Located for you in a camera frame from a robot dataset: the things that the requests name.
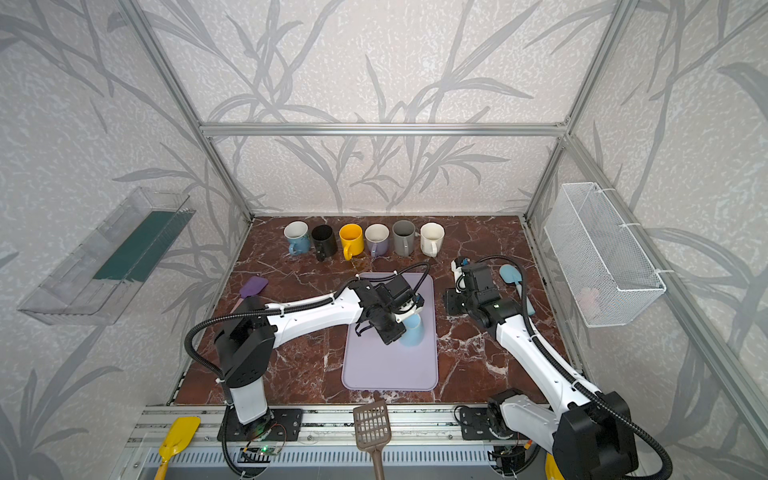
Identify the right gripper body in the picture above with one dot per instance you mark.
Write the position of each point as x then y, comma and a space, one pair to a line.
459, 300

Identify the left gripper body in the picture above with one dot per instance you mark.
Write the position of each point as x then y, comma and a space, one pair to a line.
392, 327

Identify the light blue mug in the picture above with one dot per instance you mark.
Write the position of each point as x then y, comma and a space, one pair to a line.
414, 333

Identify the purple mug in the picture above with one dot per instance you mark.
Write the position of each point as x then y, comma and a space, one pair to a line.
377, 240

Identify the white faceted mug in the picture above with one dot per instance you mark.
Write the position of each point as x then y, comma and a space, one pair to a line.
432, 235

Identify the yellow mug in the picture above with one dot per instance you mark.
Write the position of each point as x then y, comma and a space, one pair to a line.
353, 242

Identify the grey mug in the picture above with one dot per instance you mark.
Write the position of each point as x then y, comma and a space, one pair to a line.
404, 237

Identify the black mug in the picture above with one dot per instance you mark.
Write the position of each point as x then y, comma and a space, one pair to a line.
324, 242

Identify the teal patterned mug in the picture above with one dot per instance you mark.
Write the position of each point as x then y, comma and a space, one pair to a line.
297, 235

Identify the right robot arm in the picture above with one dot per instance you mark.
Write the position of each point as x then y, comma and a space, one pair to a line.
589, 433

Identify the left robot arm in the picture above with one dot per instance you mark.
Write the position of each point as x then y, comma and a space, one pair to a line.
237, 347

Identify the light blue spatula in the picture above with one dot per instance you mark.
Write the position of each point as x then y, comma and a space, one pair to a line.
511, 275

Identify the lavender tray mat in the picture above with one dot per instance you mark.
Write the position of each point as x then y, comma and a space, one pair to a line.
369, 364

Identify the brown slotted spatula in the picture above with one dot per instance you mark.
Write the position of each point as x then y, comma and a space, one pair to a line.
373, 432

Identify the yellow work glove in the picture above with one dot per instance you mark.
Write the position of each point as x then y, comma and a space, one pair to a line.
552, 471

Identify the clear plastic shelf bin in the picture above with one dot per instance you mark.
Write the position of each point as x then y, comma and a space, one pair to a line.
98, 280

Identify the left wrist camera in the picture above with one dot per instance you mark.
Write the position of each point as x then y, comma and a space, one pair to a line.
411, 307

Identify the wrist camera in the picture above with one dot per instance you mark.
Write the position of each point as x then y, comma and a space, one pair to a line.
411, 307
457, 268

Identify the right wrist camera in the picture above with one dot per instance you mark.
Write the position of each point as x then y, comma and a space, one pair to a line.
457, 268

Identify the purple spatula pink handle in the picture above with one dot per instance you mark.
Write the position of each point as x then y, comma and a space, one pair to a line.
253, 286

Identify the white wire basket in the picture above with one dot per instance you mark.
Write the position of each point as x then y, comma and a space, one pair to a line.
609, 275

